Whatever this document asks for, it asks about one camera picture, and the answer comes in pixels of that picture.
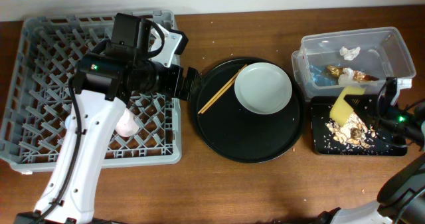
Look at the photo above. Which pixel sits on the black rectangular tray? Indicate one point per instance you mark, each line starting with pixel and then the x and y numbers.
pixel 325 144

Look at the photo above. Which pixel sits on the pink plastic cup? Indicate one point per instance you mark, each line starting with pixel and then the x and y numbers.
pixel 126 125

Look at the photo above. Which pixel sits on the grey plastic dishwasher rack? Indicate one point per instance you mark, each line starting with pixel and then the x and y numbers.
pixel 38 103

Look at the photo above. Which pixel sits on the gold snack wrapper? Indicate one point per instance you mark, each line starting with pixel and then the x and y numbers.
pixel 359 76

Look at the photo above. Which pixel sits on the light blue plastic cup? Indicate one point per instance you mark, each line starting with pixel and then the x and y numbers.
pixel 68 122

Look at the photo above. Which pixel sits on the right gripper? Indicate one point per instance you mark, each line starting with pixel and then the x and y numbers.
pixel 371 113

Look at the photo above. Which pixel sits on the white tissue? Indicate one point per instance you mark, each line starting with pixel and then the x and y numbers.
pixel 346 77
pixel 349 54

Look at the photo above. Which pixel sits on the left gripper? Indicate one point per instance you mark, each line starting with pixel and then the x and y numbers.
pixel 187 89

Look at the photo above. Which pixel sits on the clear plastic waste bin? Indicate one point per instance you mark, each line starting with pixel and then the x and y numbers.
pixel 383 54

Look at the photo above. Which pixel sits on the yellow bowl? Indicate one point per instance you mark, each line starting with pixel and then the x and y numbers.
pixel 341 110

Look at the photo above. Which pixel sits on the food scraps pile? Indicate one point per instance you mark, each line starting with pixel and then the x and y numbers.
pixel 354 133

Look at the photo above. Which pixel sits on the round black serving tray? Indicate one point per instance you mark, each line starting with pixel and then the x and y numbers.
pixel 238 134

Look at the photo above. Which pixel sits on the grey ceramic plate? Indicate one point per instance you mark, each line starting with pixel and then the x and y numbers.
pixel 263 88

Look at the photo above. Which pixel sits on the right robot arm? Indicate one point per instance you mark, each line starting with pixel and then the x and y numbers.
pixel 401 199

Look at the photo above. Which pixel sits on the wooden chopstick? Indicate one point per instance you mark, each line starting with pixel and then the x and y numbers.
pixel 220 89

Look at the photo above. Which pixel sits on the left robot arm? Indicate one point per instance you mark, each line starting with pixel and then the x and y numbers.
pixel 138 57

